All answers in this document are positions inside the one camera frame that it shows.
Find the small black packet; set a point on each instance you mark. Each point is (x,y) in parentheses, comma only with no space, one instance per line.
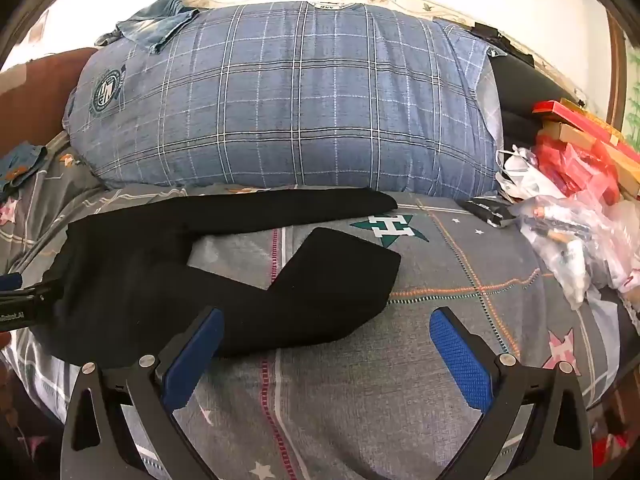
(487,211)

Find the blue plaid pillow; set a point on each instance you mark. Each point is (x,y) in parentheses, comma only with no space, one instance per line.
(300,100)

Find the long red box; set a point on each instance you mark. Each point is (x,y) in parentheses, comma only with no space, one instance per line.
(575,110)

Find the black pants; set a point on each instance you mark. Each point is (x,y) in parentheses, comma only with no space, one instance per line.
(125,270)

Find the black cushion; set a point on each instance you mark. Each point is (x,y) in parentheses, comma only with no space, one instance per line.
(525,95)

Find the brown headboard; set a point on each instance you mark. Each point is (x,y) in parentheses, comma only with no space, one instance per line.
(35,90)

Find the wooden window frame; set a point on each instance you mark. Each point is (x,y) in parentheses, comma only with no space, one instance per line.
(616,60)

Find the red plastic bag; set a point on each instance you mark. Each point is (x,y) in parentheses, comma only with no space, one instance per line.
(580,165)

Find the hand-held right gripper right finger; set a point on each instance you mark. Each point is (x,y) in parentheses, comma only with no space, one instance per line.
(460,360)

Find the light blue denim garment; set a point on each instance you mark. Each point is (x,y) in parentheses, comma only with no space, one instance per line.
(150,25)

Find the white crumpled plastic bag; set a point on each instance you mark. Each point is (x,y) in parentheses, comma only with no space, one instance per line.
(525,175)

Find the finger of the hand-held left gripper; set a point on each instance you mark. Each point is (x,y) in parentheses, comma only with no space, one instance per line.
(47,287)
(10,281)

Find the clear plastic bag with bottles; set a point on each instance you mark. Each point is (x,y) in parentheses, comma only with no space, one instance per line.
(575,240)

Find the dark blue denim garment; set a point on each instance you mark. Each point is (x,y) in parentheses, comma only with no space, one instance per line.
(20,165)

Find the grey patterned bed sheet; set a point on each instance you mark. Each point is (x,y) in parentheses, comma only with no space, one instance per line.
(375,410)

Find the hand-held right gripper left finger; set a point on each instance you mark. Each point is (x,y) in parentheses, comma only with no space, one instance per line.
(192,360)

